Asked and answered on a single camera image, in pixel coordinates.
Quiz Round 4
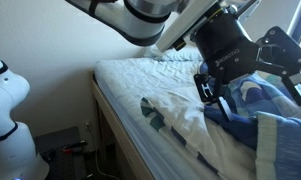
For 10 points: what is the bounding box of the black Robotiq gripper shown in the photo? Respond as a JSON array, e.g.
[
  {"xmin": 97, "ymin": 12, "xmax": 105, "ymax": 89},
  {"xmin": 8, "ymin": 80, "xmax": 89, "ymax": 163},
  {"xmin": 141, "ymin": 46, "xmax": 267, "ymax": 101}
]
[{"xmin": 192, "ymin": 12, "xmax": 301, "ymax": 122}]

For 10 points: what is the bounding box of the blue checked duvet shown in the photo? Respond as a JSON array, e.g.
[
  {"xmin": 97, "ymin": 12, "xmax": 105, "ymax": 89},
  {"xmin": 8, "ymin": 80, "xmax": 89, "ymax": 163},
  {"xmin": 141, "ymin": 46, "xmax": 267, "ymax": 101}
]
[{"xmin": 139, "ymin": 63, "xmax": 301, "ymax": 180}]

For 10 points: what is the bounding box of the mattress with light blue sheet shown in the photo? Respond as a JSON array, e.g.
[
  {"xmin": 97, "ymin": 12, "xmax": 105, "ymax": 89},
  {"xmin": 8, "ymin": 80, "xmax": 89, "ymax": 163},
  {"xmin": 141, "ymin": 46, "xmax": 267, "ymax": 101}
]
[{"xmin": 93, "ymin": 57, "xmax": 258, "ymax": 180}]

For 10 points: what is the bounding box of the red and black clamp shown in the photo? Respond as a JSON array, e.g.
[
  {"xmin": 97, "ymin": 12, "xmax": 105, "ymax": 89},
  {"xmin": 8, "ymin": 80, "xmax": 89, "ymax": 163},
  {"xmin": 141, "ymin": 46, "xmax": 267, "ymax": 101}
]
[{"xmin": 62, "ymin": 140, "xmax": 89, "ymax": 155}]

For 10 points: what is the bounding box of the window frame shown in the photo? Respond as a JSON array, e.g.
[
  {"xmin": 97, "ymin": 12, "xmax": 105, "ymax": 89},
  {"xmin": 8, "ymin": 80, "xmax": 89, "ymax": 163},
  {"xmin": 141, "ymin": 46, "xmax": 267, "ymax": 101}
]
[{"xmin": 285, "ymin": 0, "xmax": 301, "ymax": 52}]

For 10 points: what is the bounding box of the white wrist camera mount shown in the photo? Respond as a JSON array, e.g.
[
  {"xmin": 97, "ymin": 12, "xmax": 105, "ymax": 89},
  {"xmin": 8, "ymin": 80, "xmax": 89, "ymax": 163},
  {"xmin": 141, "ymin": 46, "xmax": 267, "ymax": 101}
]
[{"xmin": 155, "ymin": 0, "xmax": 218, "ymax": 53}]

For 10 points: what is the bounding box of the light wooden bed frame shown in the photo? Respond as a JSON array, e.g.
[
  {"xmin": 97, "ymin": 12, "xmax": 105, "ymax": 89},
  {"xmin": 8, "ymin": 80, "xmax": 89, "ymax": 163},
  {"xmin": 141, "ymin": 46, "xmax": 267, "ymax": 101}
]
[{"xmin": 88, "ymin": 69, "xmax": 155, "ymax": 180}]

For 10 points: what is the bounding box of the white floor cable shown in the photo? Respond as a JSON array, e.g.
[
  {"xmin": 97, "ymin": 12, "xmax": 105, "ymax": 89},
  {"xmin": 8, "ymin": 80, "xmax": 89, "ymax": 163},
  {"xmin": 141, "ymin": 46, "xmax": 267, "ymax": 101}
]
[{"xmin": 85, "ymin": 123, "xmax": 122, "ymax": 180}]

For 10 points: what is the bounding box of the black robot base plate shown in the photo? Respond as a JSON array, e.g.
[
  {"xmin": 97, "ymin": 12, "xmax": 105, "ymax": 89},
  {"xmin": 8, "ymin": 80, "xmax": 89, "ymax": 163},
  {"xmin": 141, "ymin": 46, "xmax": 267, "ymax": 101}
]
[{"xmin": 33, "ymin": 125, "xmax": 92, "ymax": 180}]

